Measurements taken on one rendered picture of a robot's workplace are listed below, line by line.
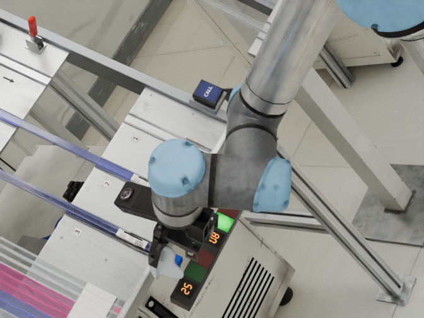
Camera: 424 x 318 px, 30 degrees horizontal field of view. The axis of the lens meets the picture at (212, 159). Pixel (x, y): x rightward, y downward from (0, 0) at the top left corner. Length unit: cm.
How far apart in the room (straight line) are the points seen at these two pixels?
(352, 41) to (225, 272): 91
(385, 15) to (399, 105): 167
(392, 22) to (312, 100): 108
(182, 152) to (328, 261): 124
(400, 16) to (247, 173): 34
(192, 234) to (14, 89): 60
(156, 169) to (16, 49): 74
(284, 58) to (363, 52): 151
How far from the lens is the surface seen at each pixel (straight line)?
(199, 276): 146
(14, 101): 164
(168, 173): 103
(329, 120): 194
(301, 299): 222
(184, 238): 123
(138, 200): 124
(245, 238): 204
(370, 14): 82
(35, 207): 214
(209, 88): 156
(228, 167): 106
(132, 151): 155
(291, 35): 104
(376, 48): 252
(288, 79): 108
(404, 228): 216
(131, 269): 147
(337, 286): 217
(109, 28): 379
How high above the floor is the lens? 155
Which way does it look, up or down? 33 degrees down
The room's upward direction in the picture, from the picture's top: 45 degrees counter-clockwise
